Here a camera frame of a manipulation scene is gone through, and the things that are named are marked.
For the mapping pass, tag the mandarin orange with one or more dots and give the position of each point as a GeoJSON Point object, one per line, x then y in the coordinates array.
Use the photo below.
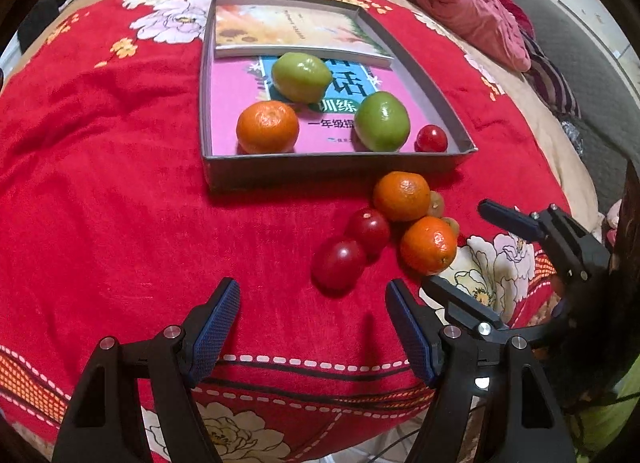
{"type": "Point", "coordinates": [267, 126]}
{"type": "Point", "coordinates": [401, 195]}
{"type": "Point", "coordinates": [428, 245]}

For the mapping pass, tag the pink cover workbook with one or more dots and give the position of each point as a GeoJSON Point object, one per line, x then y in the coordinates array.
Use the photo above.
{"type": "Point", "coordinates": [225, 93]}

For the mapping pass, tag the green garment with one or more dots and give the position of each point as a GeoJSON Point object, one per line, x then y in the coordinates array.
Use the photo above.
{"type": "Point", "coordinates": [615, 418]}

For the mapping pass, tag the silver crumpled wrapper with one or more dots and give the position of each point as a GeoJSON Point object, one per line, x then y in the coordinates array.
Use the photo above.
{"type": "Point", "coordinates": [572, 135]}

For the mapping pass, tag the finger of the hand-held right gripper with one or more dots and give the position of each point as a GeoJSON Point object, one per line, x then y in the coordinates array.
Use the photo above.
{"type": "Point", "coordinates": [460, 300]}
{"type": "Point", "coordinates": [510, 218]}

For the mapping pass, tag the red cherry tomato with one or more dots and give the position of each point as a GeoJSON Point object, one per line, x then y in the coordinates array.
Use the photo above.
{"type": "Point", "coordinates": [431, 138]}
{"type": "Point", "coordinates": [337, 263]}
{"type": "Point", "coordinates": [368, 229]}

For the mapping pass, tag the red floral blanket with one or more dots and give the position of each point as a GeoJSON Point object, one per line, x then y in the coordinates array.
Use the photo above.
{"type": "Point", "coordinates": [100, 193]}

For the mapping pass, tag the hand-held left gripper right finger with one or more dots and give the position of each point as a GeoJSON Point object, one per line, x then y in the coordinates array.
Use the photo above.
{"type": "Point", "coordinates": [412, 338]}

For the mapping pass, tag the grey shallow cardboard box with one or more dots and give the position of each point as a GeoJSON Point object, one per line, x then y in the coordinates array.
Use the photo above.
{"type": "Point", "coordinates": [325, 170]}

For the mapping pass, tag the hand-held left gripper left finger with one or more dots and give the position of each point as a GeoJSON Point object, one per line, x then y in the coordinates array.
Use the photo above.
{"type": "Point", "coordinates": [215, 333]}

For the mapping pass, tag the grey quilted sofa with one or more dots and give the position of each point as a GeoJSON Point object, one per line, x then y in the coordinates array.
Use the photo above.
{"type": "Point", "coordinates": [590, 83]}

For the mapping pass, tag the striped cloth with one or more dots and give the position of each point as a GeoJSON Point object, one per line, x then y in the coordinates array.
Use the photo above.
{"type": "Point", "coordinates": [550, 78]}

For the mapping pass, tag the green jujube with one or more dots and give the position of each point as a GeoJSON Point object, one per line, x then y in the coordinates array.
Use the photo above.
{"type": "Point", "coordinates": [382, 121]}
{"type": "Point", "coordinates": [301, 77]}

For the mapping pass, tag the sunflower cover book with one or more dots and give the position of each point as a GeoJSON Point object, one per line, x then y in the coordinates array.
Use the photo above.
{"type": "Point", "coordinates": [280, 23]}

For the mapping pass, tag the pink soft item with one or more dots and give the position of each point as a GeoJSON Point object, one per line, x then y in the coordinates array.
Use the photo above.
{"type": "Point", "coordinates": [612, 223]}

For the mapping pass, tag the red garment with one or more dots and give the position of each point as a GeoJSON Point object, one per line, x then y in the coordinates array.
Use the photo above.
{"type": "Point", "coordinates": [510, 5]}

